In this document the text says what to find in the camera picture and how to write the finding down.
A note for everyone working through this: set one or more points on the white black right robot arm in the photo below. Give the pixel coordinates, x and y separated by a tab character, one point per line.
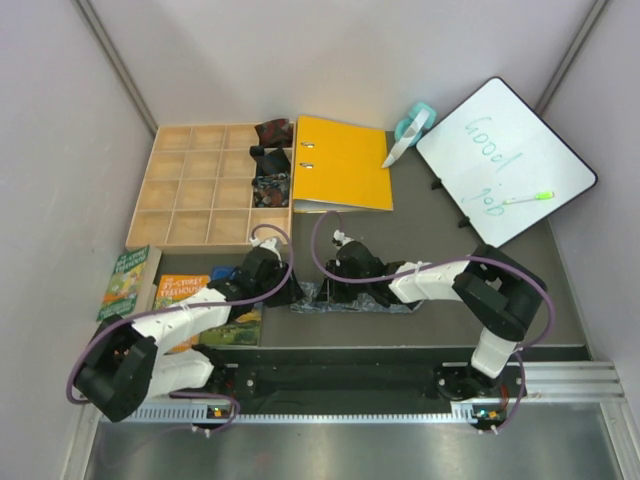
499	292

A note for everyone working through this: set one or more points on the green children's book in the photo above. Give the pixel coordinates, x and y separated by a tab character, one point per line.
131	289

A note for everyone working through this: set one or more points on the aluminium frame rail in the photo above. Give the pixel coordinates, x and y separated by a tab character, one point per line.
521	383

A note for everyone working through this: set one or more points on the green whiteboard marker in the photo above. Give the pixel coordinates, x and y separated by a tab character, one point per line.
540	196

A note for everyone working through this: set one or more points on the grey blue patterned tie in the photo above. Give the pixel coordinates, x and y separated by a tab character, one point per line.
363	303

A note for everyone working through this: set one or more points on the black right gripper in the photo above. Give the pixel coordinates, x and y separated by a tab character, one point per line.
331	292

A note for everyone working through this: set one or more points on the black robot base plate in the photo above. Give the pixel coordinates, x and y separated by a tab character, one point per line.
255	373

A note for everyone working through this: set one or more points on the blue Animal Farm book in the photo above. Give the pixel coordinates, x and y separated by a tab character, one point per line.
244	331

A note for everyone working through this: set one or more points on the floral rolled tie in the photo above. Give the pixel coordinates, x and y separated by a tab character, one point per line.
271	191

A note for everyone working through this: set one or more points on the white whiteboard black frame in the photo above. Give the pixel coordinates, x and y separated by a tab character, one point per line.
492	147

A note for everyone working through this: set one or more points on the dark red rolled tie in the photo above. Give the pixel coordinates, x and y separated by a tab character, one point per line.
276	133

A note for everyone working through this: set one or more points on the orange book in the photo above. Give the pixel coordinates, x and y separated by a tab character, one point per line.
175	288

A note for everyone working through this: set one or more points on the yellow ring binder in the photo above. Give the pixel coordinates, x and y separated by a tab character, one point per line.
338	166

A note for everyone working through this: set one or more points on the teal white cat-ear headphones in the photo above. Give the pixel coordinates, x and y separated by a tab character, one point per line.
408	132

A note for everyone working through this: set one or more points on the wooden compartment tray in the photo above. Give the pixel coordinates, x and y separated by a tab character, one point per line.
196	195

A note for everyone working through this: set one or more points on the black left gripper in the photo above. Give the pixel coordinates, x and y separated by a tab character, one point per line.
288	296

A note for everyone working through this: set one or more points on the dark blue striped rolled tie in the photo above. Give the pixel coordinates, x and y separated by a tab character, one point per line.
270	163

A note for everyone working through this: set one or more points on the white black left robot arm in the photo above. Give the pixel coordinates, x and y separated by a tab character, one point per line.
131	360

